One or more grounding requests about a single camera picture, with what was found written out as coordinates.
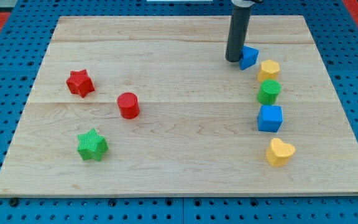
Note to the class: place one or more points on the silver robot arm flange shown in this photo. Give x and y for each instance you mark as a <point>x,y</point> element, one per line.
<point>246,3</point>

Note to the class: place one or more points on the blue triangle block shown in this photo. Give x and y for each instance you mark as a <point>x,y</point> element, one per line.
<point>248,57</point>

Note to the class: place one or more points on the green star block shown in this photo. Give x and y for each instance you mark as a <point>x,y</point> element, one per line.
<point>91,145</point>

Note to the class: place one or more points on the red star block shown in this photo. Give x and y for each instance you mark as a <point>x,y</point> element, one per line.
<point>80,83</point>

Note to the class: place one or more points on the red cylinder block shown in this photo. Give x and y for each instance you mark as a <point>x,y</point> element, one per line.
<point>128,105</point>

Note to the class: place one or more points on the light wooden board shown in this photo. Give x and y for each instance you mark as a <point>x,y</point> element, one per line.
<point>196,134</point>

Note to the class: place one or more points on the blue cube block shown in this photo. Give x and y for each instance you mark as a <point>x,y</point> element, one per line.
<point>269,118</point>

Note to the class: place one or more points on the green cylinder block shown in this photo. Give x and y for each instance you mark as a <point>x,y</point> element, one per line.
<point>268,92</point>

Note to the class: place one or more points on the yellow hexagon block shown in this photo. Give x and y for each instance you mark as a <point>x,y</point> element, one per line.
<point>268,69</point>

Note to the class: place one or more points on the yellow heart block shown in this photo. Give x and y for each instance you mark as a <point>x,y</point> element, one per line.
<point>279,153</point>

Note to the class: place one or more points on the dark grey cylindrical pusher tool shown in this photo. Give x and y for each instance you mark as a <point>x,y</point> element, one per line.
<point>237,32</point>

